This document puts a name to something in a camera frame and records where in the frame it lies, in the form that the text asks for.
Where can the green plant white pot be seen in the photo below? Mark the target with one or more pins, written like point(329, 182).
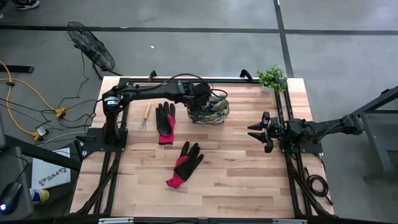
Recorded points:
point(273, 77)

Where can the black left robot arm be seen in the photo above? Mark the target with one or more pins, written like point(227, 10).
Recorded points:
point(149, 90)

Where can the black aluminium table frame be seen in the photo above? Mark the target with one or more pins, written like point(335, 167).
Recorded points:
point(236, 81)

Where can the silver aluminium bracket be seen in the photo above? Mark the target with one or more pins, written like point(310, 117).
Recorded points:
point(289, 221)
point(116, 221)

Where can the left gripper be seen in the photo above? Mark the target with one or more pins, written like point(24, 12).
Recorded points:
point(200, 95)

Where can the dark grey desk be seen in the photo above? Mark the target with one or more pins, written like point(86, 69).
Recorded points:
point(15, 161)

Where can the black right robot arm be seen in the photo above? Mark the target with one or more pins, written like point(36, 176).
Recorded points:
point(326, 127)

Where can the black floor bar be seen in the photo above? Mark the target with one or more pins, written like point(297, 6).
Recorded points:
point(17, 69)

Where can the yellow blue object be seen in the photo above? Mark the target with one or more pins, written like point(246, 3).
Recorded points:
point(42, 196)

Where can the person's shoe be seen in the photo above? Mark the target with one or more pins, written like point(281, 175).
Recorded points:
point(28, 4)

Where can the red black garden glove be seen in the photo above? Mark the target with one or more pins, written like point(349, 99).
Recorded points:
point(186, 163)
point(164, 121)

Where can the grey metal stand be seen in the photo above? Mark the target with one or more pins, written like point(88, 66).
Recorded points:
point(377, 146)

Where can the white printed box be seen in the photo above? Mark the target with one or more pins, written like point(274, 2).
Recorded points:
point(49, 168)

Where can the beige gardening bag green trim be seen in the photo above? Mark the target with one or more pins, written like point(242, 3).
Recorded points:
point(222, 113)

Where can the black floor fan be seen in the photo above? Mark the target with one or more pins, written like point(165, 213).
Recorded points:
point(90, 46)

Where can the white power adapter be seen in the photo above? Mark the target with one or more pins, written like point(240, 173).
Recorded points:
point(42, 131)

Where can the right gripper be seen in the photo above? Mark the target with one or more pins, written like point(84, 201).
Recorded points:
point(276, 131)

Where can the black computer mouse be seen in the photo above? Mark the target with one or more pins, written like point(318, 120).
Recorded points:
point(11, 196)

